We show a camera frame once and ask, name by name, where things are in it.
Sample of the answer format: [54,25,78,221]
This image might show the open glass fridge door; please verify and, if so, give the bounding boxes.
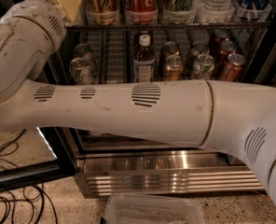
[0,128,77,192]

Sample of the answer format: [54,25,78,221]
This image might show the black cables on floor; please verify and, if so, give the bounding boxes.
[0,128,59,224]

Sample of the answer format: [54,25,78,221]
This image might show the green tall can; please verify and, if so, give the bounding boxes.
[163,0,195,24]

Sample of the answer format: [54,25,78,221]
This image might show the red can middle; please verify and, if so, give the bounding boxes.
[211,40,237,69]

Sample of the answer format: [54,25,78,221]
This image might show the brown tea bottle white cap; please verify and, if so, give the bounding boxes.
[132,34,155,82]

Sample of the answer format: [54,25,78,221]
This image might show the stainless steel fridge grille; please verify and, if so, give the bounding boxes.
[75,149,262,199]

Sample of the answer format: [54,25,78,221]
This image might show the clear plastic container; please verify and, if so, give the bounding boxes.
[100,194,205,224]

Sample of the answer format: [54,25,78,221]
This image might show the gold can front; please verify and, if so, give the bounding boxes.
[160,54,184,81]

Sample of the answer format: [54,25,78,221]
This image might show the orange cable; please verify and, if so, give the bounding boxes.
[253,189,272,202]

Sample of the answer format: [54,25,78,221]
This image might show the red can front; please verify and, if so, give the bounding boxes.
[217,53,245,82]

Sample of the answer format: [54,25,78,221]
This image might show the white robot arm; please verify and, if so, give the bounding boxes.
[0,0,276,206]

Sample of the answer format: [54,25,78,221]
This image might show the red can back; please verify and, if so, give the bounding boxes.
[208,29,230,49]

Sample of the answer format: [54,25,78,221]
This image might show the clear water bottle right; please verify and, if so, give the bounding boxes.
[197,0,234,23]

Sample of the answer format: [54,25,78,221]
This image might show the red can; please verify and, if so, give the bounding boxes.
[211,40,237,69]
[208,29,230,49]
[217,53,245,82]

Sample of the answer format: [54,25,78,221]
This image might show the gold tall can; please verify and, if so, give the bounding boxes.
[86,0,119,25]

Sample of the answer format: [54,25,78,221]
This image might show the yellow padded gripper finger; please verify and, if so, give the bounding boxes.
[49,0,83,23]

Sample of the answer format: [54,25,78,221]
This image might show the empty white shelf glide tray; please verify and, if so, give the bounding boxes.
[102,32,126,84]

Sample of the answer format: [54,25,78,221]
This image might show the white green can front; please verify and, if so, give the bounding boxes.
[188,54,214,79]

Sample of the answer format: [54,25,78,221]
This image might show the green 7up can front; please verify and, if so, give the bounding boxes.
[69,57,94,85]

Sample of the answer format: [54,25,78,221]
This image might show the gold can behind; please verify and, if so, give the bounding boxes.
[160,41,180,63]

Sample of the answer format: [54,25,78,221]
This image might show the green can behind left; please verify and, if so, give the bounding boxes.
[73,43,97,76]

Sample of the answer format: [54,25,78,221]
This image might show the red coca-cola bottle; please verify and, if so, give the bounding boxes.
[127,0,158,24]

